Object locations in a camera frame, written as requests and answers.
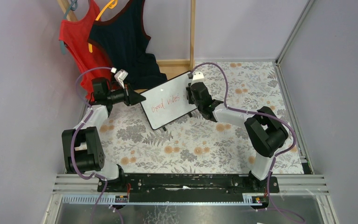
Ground small white whiteboard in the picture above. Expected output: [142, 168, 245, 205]
[140, 71, 196, 130]

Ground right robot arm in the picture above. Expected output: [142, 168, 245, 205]
[186, 82, 289, 182]

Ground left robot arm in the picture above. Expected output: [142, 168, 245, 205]
[62, 77, 146, 181]

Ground wooden clothes rack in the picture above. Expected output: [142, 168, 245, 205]
[57, 0, 197, 99]

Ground red tank top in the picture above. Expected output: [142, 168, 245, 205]
[58, 0, 119, 99]

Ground floral table mat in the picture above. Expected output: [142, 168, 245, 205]
[99, 62, 289, 174]

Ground navy tank top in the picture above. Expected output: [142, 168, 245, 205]
[88, 0, 167, 90]

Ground teal clothes hanger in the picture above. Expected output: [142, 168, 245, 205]
[57, 0, 78, 55]

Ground orange clothes hanger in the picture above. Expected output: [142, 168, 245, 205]
[88, 0, 118, 54]

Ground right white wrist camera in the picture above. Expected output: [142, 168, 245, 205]
[188, 71, 204, 84]

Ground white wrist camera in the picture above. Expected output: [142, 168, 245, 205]
[110, 67, 128, 88]
[188, 71, 204, 84]

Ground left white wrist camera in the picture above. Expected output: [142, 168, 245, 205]
[110, 67, 128, 88]

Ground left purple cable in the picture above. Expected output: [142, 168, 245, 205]
[70, 66, 124, 224]

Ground black mounting base plate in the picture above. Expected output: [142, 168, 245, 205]
[97, 173, 280, 203]

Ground aluminium rail frame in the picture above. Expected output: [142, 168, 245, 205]
[42, 173, 338, 224]

